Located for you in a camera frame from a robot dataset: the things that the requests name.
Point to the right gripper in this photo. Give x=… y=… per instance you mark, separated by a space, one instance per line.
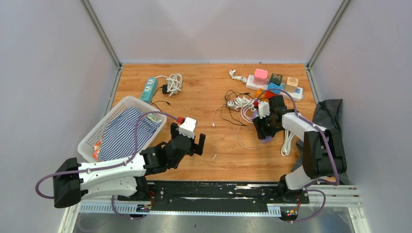
x=259 y=123

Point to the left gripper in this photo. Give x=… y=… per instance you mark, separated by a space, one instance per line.
x=197 y=148

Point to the black power adapter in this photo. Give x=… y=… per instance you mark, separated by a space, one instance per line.
x=164 y=91

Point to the teal power strip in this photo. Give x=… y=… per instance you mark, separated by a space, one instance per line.
x=149 y=90

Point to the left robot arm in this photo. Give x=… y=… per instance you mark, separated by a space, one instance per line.
x=75 y=181

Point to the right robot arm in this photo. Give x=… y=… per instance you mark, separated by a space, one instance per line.
x=323 y=158

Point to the red cube socket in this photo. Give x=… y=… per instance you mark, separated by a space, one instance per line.
x=269 y=94

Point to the blue cube socket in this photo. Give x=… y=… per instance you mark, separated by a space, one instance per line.
x=274 y=88

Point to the dark green cube socket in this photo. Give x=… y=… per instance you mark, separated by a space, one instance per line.
x=276 y=79

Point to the beige cube socket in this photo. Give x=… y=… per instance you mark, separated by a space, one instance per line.
x=291 y=84

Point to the pink cube socket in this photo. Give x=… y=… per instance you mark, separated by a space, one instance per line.
x=260 y=77

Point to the purple power strip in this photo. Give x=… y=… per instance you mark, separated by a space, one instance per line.
x=260 y=132

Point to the orange power strip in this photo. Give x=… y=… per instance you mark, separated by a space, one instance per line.
x=259 y=94

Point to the white long power strip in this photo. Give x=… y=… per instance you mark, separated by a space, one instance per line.
x=297 y=95

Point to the white plastic basket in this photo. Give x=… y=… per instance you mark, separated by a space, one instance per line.
x=86 y=146

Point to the dark grey cloth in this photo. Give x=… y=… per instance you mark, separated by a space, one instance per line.
x=328 y=114

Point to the striped blue white cloth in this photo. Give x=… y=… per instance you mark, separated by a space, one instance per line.
x=120 y=135

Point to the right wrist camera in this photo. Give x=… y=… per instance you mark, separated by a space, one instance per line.
x=263 y=109

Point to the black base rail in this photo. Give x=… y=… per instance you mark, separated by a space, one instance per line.
x=214 y=196

